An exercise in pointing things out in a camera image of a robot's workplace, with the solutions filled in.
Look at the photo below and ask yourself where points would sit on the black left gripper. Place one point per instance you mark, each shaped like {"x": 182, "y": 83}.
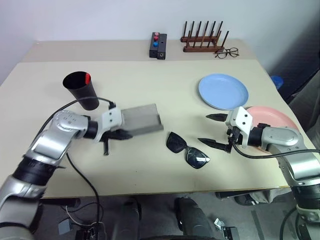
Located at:
{"x": 111, "y": 135}

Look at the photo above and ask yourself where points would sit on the red marker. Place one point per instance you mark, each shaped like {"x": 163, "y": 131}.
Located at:
{"x": 87, "y": 78}

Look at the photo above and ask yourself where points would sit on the grey glasses case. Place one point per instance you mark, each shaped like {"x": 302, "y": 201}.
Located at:
{"x": 142, "y": 120}

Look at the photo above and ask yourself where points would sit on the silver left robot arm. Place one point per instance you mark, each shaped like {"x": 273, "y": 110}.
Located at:
{"x": 50, "y": 142}

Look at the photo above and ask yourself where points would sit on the black thin-framed eyeglasses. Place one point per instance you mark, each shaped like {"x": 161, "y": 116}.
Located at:
{"x": 226, "y": 53}

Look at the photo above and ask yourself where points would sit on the pink plate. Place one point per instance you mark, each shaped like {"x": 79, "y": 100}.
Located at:
{"x": 272, "y": 117}

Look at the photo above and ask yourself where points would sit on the blue round lid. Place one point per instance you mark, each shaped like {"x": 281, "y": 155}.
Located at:
{"x": 277, "y": 81}

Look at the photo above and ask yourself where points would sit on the brown wooden plate rack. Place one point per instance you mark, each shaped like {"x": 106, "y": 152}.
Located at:
{"x": 202, "y": 46}

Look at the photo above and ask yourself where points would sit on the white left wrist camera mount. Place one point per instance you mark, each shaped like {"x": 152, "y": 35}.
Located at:
{"x": 112, "y": 120}

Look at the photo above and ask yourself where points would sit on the dark carbon-pattern panel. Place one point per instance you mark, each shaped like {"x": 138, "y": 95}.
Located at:
{"x": 295, "y": 72}

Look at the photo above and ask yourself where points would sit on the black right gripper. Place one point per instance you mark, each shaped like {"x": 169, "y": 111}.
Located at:
{"x": 234, "y": 137}

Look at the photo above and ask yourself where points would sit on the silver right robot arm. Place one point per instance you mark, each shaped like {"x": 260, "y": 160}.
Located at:
{"x": 290, "y": 140}

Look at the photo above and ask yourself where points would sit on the black box with coloured buttons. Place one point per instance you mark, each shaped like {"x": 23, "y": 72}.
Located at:
{"x": 153, "y": 51}

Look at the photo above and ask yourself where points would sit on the small black box on floor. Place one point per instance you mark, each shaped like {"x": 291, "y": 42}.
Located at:
{"x": 230, "y": 233}

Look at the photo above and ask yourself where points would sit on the black sunglasses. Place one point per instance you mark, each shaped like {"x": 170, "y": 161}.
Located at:
{"x": 188, "y": 153}

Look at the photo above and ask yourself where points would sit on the black cup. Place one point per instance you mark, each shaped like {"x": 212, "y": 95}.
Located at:
{"x": 83, "y": 93}

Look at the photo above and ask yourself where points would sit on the blue plate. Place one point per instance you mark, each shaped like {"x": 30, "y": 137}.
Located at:
{"x": 222, "y": 91}

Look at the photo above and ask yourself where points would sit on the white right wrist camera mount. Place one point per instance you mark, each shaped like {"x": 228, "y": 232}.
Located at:
{"x": 241, "y": 120}

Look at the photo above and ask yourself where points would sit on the dark rounded shape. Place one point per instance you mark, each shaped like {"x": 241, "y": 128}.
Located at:
{"x": 193, "y": 217}

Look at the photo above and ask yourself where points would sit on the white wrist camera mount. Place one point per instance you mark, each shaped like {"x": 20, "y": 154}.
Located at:
{"x": 241, "y": 120}
{"x": 112, "y": 120}

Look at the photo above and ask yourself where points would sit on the small grey block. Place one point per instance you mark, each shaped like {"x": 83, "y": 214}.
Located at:
{"x": 64, "y": 227}

